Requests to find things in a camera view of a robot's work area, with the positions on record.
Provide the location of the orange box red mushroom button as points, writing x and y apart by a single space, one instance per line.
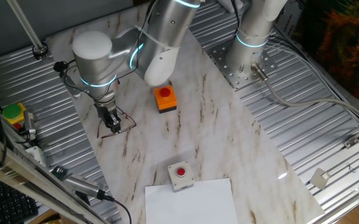
165 99

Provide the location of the small metal bracket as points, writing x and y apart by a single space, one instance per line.
351 142

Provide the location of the red-framed glasses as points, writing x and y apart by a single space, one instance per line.
129 126

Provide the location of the black keyboard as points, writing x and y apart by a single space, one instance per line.
8 205

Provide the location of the colourful patterned cloth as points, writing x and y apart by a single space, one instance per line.
347 46

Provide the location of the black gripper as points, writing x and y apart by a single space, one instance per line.
106 112

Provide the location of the aluminium pole with base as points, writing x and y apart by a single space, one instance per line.
26 28

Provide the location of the aluminium frame profile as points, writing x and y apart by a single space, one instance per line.
11 165

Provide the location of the marble pattern table mat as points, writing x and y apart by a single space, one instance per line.
213 140

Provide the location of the white printed carton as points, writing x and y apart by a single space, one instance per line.
288 21

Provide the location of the silver finned camera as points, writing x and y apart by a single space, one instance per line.
82 185

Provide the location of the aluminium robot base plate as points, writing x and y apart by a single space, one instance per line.
232 77

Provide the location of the grey box red button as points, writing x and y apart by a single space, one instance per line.
17 126
180 177

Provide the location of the yellow button box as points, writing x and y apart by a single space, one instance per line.
12 111

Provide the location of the light grey box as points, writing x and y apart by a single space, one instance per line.
36 154

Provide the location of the small silver camera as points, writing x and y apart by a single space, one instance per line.
29 124

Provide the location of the white paper sheet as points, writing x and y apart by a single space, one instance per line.
191 205

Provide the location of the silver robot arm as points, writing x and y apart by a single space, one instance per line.
92 62

